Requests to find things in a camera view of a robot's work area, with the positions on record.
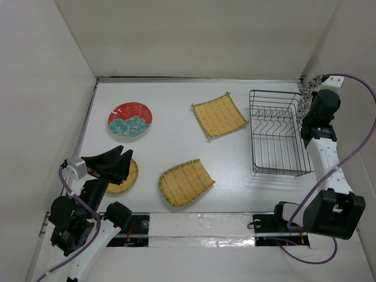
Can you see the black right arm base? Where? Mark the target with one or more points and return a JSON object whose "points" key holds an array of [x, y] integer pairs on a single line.
{"points": [[270, 223]]}

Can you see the square bamboo tray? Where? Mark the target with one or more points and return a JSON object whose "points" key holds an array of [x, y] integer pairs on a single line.
{"points": [[219, 117]]}

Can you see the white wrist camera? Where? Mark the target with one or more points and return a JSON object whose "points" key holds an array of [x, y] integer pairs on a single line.
{"points": [[75, 167], [332, 83]]}

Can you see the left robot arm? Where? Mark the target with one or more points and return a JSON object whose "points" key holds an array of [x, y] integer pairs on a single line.
{"points": [[80, 233]]}

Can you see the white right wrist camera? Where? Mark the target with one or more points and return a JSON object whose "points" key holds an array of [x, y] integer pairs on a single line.
{"points": [[332, 83]]}

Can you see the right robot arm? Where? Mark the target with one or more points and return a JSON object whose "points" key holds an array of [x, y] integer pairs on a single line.
{"points": [[331, 209]]}

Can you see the fan-shaped bamboo tray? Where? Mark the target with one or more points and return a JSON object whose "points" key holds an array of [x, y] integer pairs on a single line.
{"points": [[184, 183]]}

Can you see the blue white floral plate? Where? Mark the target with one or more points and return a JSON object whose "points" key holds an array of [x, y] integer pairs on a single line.
{"points": [[306, 97]]}

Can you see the red teal floral plate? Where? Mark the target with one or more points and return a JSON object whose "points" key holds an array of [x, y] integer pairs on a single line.
{"points": [[130, 120]]}

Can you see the dark wire dish rack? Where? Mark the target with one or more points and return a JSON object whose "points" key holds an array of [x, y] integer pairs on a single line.
{"points": [[276, 145]]}

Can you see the white foam front strip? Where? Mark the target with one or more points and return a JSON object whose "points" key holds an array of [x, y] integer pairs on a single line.
{"points": [[196, 223]]}

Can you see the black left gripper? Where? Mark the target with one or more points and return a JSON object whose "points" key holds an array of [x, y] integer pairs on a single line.
{"points": [[115, 172]]}

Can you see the metal front rail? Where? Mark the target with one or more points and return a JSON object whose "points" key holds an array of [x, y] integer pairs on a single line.
{"points": [[245, 233]]}

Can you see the round bamboo tray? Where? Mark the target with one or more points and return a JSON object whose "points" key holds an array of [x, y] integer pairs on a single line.
{"points": [[128, 183]]}

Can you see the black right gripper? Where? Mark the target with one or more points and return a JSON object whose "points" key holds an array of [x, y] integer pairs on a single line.
{"points": [[315, 95]]}

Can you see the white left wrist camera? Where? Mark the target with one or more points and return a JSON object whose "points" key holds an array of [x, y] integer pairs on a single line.
{"points": [[75, 167]]}

